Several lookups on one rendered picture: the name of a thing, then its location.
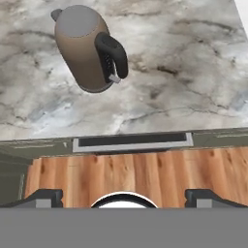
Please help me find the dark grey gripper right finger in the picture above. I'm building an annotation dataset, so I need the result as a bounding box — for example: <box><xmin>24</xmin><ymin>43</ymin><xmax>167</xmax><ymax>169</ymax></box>
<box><xmin>184</xmin><ymin>188</ymin><xmax>248</xmax><ymax>209</ymax></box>

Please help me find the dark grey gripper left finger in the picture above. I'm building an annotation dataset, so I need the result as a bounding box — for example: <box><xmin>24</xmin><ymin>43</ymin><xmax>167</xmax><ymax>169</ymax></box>
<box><xmin>0</xmin><ymin>188</ymin><xmax>64</xmax><ymax>209</ymax></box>

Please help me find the dark green cupboard run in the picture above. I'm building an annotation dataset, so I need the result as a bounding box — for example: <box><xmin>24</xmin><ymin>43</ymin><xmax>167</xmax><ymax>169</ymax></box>
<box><xmin>0</xmin><ymin>138</ymin><xmax>74</xmax><ymax>207</ymax></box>
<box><xmin>192</xmin><ymin>127</ymin><xmax>248</xmax><ymax>150</ymax></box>

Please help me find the white and black round thing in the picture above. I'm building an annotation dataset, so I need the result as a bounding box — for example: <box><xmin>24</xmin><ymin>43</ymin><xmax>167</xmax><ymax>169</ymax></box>
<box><xmin>89</xmin><ymin>191</ymin><xmax>160</xmax><ymax>209</ymax></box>

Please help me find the brown kettle with black handle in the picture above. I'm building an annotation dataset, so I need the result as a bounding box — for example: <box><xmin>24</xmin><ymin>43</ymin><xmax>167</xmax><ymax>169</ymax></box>
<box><xmin>49</xmin><ymin>4</ymin><xmax>130</xmax><ymax>94</ymax></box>

